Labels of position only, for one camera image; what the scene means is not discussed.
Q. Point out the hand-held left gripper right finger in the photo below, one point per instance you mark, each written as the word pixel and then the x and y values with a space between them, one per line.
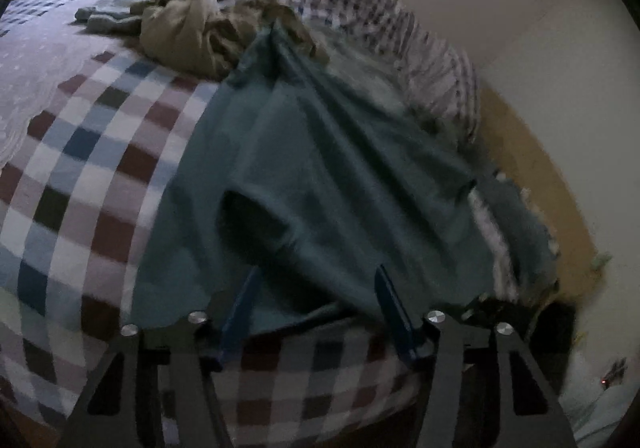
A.
pixel 395 313

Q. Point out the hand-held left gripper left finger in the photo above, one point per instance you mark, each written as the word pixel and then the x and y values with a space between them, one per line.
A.
pixel 240 313

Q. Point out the teal shirt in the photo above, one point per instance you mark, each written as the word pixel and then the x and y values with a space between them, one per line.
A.
pixel 325 168

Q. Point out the mint green plug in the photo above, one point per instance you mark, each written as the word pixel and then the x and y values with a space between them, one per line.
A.
pixel 602 260

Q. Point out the wooden headboard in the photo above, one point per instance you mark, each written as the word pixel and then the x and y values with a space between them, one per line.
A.
pixel 545 188

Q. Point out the checked bed sheet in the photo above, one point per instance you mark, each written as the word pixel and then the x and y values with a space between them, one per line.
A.
pixel 75 188

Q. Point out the khaki garment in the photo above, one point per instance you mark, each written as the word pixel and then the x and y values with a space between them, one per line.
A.
pixel 185 33

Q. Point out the light blue folded cloth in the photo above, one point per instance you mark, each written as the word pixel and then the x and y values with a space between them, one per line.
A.
pixel 110 11

